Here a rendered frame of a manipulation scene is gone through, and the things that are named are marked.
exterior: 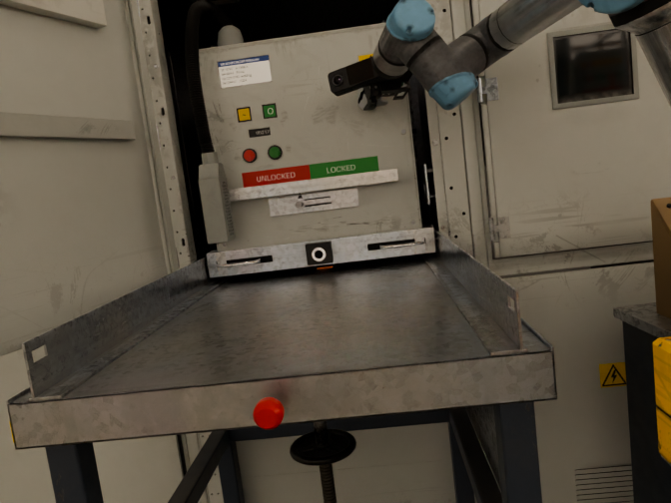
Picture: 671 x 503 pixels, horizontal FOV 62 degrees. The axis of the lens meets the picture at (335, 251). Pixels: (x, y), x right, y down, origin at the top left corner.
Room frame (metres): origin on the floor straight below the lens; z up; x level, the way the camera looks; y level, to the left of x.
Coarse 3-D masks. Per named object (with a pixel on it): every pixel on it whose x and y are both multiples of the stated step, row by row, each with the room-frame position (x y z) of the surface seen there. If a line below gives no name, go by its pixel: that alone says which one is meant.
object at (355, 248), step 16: (320, 240) 1.32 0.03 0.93; (336, 240) 1.31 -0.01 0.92; (352, 240) 1.31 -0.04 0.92; (368, 240) 1.31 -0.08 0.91; (384, 240) 1.30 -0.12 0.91; (400, 240) 1.30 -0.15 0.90; (432, 240) 1.30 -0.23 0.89; (208, 256) 1.33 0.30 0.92; (240, 256) 1.33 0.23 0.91; (256, 256) 1.33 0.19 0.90; (272, 256) 1.32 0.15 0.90; (288, 256) 1.32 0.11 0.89; (304, 256) 1.32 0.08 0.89; (336, 256) 1.31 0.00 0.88; (352, 256) 1.31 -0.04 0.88; (368, 256) 1.31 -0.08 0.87; (384, 256) 1.30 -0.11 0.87; (240, 272) 1.33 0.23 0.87
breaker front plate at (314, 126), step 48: (240, 48) 1.34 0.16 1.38; (288, 48) 1.33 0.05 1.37; (336, 48) 1.32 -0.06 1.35; (240, 96) 1.34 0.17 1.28; (288, 96) 1.33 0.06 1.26; (336, 96) 1.32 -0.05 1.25; (240, 144) 1.34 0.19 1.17; (288, 144) 1.33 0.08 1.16; (336, 144) 1.32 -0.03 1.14; (384, 144) 1.31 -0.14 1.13; (336, 192) 1.32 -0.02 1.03; (384, 192) 1.32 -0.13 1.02; (240, 240) 1.34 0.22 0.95; (288, 240) 1.33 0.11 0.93
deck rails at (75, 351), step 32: (448, 256) 1.11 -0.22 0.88; (160, 288) 1.04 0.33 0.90; (192, 288) 1.22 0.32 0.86; (448, 288) 0.95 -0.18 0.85; (480, 288) 0.79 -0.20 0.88; (512, 288) 0.60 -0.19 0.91; (96, 320) 0.79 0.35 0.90; (128, 320) 0.89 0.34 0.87; (160, 320) 0.98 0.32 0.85; (480, 320) 0.72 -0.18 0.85; (512, 320) 0.61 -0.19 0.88; (64, 352) 0.70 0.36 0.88; (96, 352) 0.78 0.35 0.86; (512, 352) 0.59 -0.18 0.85; (32, 384) 0.63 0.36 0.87; (64, 384) 0.67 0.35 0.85
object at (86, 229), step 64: (0, 0) 1.02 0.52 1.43; (64, 0) 1.13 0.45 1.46; (0, 64) 1.02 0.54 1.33; (64, 64) 1.14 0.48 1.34; (128, 64) 1.30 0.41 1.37; (0, 128) 0.98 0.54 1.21; (64, 128) 1.09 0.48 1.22; (128, 128) 1.24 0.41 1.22; (0, 192) 0.98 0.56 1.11; (64, 192) 1.09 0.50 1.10; (128, 192) 1.24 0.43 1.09; (0, 256) 0.96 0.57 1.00; (64, 256) 1.07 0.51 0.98; (128, 256) 1.21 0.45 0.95; (0, 320) 0.94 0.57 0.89; (64, 320) 1.05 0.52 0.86
